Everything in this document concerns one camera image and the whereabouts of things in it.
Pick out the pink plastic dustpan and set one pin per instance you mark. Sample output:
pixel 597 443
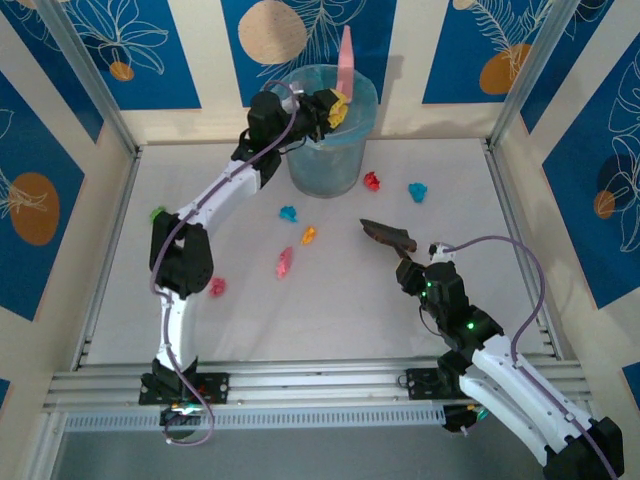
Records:
pixel 346 65

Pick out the dark hand brush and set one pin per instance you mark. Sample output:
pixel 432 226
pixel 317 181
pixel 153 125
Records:
pixel 385 233

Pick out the blue paper scrap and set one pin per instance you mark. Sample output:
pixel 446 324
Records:
pixel 417 192
pixel 288 214

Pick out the yellow orange paper scrap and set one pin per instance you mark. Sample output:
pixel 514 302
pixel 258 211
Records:
pixel 309 235

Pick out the pink paper scrap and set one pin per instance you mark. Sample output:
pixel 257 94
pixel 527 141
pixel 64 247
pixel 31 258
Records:
pixel 286 262

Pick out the green paper scrap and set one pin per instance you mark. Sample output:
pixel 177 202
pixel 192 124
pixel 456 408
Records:
pixel 156 215

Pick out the pinkish red paper scrap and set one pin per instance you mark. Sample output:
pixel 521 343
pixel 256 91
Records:
pixel 218 286

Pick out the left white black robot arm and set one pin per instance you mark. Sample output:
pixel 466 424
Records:
pixel 220 192

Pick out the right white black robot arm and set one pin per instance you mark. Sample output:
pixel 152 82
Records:
pixel 525 395

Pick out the trash bin with blue bag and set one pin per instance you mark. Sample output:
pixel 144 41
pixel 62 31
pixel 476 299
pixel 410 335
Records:
pixel 325 170

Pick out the black base electronics module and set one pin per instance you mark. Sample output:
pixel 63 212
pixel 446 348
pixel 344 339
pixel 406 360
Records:
pixel 175 417
pixel 455 417

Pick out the aluminium table side rail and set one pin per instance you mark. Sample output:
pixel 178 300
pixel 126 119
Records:
pixel 117 220
pixel 500 185

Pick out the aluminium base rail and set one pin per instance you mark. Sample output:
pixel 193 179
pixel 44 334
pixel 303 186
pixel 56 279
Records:
pixel 320 380

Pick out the aluminium frame post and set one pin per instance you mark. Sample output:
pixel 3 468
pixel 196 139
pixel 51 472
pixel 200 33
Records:
pixel 530 65
pixel 85 65

